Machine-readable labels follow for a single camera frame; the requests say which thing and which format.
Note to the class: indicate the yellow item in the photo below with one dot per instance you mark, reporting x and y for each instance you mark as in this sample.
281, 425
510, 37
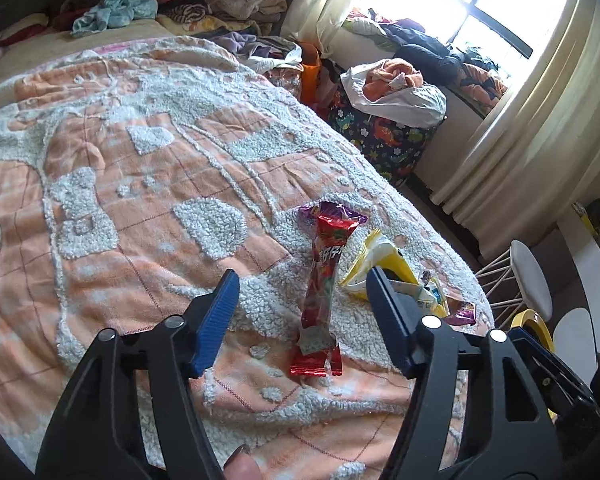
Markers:
586, 217

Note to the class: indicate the orange white tufted blanket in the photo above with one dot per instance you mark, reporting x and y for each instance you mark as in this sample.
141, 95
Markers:
130, 185

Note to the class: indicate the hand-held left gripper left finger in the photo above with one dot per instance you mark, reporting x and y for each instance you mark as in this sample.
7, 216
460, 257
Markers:
212, 322

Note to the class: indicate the beige bed sheet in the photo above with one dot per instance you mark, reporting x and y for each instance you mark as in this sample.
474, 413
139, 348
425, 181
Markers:
40, 60

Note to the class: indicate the red pink cloth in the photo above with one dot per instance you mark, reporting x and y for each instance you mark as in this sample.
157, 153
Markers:
27, 35

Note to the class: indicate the yellow rimmed black bin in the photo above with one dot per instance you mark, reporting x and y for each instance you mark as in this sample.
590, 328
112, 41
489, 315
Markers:
527, 315

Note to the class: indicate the light blue cloth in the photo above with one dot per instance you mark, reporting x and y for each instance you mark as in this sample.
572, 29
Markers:
112, 12

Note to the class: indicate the orange bag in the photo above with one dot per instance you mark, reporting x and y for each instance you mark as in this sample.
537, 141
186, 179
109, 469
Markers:
310, 75

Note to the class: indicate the person's left hand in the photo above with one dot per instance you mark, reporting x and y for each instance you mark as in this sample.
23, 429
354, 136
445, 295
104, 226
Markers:
242, 465

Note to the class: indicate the yellow snack wrapper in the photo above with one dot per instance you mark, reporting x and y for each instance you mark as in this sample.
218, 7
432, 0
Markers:
385, 260

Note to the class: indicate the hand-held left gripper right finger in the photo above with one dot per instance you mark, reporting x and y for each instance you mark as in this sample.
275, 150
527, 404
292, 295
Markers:
387, 317

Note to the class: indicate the dark jacket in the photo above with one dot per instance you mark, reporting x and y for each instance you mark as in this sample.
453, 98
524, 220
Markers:
425, 50

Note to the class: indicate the white lilac garment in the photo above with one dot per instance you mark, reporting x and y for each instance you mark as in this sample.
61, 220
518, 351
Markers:
250, 47

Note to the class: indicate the pale multicolour cloth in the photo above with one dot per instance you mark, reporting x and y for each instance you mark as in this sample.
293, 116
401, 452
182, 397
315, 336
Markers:
367, 22

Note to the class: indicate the white green small wrapper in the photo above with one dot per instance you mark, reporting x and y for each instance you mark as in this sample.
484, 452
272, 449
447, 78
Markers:
430, 295

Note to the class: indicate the white plastic bag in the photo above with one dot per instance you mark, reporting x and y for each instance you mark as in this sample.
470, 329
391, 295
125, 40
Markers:
415, 105

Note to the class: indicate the dinosaur print laundry basket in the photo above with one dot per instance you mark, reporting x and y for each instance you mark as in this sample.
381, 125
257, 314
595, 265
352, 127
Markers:
380, 145

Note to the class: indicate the wide cream curtain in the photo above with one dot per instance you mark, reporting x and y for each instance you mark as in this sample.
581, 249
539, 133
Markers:
545, 125

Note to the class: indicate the orange black cloth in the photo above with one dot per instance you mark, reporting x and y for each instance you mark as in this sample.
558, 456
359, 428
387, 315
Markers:
482, 85

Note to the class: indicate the purple snack wrapper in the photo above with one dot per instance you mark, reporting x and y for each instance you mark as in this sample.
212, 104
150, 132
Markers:
462, 312
311, 211

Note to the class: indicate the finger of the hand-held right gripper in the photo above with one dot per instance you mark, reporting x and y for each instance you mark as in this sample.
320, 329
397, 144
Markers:
555, 375

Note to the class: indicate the floral fabric bag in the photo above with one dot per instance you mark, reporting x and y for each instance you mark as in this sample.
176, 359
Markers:
285, 80

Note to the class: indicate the white desk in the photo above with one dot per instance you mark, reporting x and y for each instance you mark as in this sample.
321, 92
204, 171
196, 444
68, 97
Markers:
587, 262

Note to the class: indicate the red snack wrapper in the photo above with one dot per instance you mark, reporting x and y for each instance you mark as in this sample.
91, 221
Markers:
325, 270

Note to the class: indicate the white chair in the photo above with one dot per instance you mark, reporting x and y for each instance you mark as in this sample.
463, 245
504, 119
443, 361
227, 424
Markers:
580, 335

